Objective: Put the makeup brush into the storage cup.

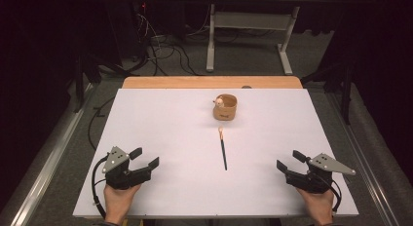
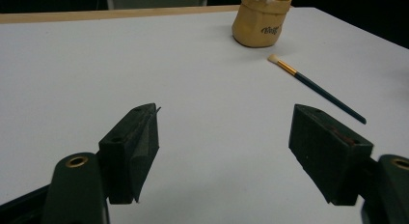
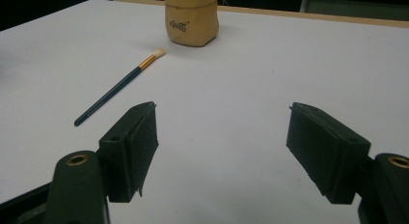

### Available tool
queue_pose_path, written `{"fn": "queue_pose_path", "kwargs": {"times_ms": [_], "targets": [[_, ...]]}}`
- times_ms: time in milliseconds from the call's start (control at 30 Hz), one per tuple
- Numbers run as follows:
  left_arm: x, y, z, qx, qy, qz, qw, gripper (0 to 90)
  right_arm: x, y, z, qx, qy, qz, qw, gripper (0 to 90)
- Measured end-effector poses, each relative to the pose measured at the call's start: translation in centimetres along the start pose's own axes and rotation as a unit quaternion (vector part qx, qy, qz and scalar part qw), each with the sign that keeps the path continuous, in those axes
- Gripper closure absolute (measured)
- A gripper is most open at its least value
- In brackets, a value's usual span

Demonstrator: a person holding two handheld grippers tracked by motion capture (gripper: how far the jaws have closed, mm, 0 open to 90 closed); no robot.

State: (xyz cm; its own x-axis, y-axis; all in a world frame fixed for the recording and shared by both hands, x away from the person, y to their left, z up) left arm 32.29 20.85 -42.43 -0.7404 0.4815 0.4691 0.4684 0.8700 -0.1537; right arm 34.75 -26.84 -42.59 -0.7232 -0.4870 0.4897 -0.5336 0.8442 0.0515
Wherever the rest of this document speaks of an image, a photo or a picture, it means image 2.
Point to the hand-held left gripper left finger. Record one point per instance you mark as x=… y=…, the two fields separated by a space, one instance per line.
x=128 y=153

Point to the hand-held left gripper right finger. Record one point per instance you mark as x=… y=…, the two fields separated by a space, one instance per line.
x=324 y=150

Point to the tan bear pen holder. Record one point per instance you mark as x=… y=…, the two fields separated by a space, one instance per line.
x=254 y=27

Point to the light wooden table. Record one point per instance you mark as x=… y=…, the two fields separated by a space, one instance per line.
x=96 y=14

